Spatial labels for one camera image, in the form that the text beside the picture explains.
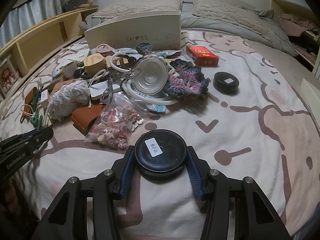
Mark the cartoon print blanket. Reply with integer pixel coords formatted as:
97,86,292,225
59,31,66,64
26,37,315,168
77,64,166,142
14,31,319,239

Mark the grey duvet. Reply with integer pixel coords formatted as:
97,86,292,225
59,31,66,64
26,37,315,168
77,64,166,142
179,4,298,55

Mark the green clothespin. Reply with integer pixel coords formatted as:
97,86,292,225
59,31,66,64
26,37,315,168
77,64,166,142
29,89,43,131

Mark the large black round tin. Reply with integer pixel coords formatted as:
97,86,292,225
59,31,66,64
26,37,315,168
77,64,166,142
133,129,187,181

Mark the brown leather pouch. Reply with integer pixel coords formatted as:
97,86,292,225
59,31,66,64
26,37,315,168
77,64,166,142
71,104,104,135

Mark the white lace ball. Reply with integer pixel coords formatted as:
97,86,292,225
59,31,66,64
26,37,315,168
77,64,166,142
47,80,90,121

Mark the white ring light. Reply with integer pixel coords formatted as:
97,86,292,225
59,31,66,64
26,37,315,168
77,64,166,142
109,49,178,106

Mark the grey curtain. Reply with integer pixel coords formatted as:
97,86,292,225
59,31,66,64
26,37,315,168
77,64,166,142
1,0,68,47

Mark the purple crochet doily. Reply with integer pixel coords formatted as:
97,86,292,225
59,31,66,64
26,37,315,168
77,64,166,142
163,59,210,101

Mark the pink clothes pile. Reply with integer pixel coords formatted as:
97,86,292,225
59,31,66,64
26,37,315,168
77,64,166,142
278,14,318,37

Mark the bag of pink trinkets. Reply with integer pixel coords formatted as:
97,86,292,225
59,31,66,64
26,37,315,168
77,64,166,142
84,94,151,149

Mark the wooden cup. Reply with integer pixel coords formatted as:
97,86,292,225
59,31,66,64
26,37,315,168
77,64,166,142
84,53,106,77

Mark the wooden bedside shelf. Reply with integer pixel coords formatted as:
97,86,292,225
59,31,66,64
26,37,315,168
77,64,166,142
1,5,99,99

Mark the white shoe box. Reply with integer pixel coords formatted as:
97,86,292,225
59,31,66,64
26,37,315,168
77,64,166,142
84,11,181,50

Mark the right beige pillow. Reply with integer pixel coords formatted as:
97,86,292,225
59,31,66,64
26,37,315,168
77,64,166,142
193,0,271,41

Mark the red cigarette carton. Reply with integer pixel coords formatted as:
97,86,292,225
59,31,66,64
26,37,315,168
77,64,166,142
185,46,219,67

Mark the left beige pillow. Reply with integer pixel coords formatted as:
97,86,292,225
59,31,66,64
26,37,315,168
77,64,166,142
92,0,183,19

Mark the small black round tin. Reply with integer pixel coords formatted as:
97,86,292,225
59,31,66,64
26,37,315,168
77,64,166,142
213,72,239,94

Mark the beige pillow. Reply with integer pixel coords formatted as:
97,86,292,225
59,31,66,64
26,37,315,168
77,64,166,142
92,0,183,19
193,0,271,41

